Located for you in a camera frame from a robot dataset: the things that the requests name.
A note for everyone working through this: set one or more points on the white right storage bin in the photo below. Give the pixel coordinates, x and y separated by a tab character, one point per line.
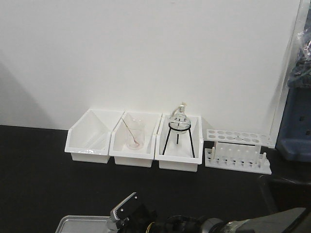
179	157

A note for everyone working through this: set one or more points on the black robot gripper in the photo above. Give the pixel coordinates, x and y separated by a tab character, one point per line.
136	222

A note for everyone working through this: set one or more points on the round glass flask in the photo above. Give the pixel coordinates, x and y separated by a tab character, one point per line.
179	122

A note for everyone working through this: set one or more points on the black wire tripod stand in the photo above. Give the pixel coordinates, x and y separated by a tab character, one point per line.
178	138

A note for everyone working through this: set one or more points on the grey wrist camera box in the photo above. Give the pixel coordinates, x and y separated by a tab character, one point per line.
127	206

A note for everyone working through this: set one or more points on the clear plastic bag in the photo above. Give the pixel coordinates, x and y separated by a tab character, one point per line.
300	75

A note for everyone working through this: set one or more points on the blue grey plastic crate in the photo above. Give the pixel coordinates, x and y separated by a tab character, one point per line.
294	137

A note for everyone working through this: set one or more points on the white empty storage bin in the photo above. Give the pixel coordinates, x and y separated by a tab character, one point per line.
88	140

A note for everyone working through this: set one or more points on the glass stirring rod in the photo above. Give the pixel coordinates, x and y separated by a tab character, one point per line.
135	141

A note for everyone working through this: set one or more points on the clear beaker in bin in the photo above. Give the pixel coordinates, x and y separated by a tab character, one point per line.
137	128

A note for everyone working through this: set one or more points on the white test tube rack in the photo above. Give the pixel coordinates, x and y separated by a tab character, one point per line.
239	151

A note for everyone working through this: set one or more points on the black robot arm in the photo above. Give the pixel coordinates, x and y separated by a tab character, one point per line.
295	220

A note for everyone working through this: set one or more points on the silver metal tray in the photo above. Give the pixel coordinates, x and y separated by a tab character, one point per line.
83	224

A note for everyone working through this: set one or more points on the white middle storage bin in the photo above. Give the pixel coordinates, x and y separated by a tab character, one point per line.
143	157

